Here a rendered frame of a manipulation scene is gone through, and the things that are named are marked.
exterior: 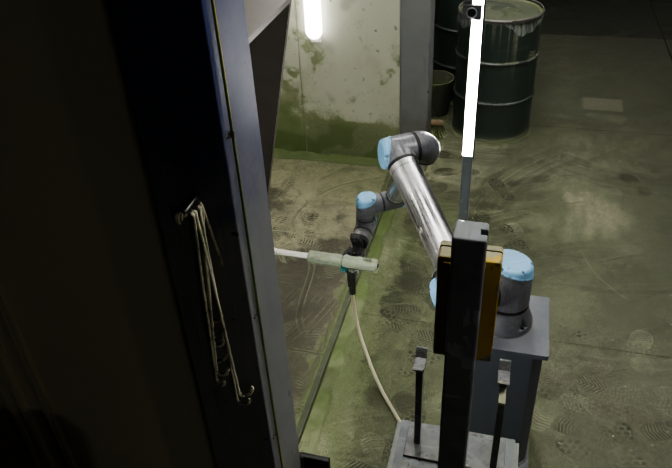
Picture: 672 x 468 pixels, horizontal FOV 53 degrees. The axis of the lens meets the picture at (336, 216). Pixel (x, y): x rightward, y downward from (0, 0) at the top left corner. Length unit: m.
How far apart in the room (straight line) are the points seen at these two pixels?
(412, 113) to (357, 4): 0.77
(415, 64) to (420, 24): 0.25
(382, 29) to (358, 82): 0.38
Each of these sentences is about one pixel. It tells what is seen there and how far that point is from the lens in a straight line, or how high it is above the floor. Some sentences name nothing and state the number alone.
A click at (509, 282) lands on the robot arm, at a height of 0.87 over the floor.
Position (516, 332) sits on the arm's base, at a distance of 2.43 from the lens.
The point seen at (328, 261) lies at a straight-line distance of 2.89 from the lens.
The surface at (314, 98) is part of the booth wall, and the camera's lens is 4.51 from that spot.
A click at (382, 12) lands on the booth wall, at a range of 4.19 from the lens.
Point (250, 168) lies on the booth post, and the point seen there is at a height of 1.62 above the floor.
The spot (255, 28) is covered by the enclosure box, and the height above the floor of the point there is 1.64.
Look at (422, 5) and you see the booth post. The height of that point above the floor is 1.11.
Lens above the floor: 2.33
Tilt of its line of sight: 34 degrees down
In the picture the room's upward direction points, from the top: 3 degrees counter-clockwise
